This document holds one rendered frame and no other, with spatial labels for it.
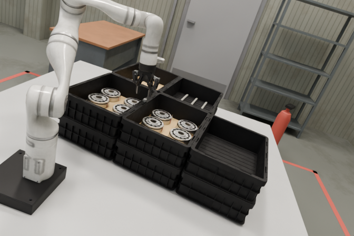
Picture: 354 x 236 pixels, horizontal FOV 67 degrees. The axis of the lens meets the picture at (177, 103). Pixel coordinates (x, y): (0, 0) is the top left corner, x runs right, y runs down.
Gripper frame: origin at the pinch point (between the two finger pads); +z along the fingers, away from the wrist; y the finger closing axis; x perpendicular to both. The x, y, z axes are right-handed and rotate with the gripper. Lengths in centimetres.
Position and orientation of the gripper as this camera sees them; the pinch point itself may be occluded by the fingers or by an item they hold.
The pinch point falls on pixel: (144, 92)
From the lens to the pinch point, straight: 124.9
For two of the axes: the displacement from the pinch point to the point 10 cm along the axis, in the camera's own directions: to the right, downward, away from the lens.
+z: -1.8, 9.1, 3.8
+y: 8.8, 3.2, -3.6
